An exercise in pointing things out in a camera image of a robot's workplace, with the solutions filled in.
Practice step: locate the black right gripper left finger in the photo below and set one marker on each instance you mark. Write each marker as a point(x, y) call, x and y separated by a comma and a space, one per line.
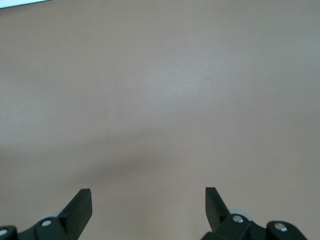
point(75, 217)

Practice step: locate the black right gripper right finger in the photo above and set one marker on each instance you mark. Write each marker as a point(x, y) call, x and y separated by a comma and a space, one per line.
point(220, 222)

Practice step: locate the brown table cover sheet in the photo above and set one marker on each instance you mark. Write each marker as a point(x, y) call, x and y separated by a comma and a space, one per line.
point(160, 87)

